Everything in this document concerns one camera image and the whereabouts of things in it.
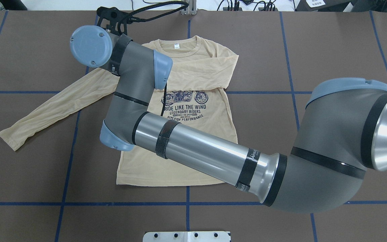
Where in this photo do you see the beige long-sleeve printed shirt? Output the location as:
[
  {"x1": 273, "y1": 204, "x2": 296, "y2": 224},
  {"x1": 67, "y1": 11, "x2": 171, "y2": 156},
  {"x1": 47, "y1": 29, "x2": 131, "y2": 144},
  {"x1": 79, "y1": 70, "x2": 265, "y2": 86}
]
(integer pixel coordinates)
[{"x1": 0, "y1": 36, "x2": 238, "y2": 187}]

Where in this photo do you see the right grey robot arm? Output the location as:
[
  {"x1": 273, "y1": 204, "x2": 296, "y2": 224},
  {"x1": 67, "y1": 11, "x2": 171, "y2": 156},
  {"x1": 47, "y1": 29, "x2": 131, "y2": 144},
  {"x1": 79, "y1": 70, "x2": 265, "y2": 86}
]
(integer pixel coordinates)
[{"x1": 70, "y1": 26, "x2": 387, "y2": 213}]

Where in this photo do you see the aluminium frame post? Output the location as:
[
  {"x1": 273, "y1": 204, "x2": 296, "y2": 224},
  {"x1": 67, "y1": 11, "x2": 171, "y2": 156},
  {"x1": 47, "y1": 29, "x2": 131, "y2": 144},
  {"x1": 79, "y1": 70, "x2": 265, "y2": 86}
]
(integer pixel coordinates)
[{"x1": 180, "y1": 0, "x2": 198, "y2": 16}]

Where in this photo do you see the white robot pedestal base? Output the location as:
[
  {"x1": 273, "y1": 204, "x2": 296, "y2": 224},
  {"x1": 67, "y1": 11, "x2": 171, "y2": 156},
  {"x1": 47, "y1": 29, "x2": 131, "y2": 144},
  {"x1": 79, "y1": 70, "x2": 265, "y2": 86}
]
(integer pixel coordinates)
[{"x1": 142, "y1": 231, "x2": 231, "y2": 242}]

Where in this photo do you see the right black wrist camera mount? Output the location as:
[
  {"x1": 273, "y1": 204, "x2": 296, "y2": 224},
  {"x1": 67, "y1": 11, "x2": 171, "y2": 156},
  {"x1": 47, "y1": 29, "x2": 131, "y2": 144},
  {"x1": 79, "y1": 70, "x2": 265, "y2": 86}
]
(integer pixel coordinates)
[{"x1": 96, "y1": 6, "x2": 130, "y2": 36}]

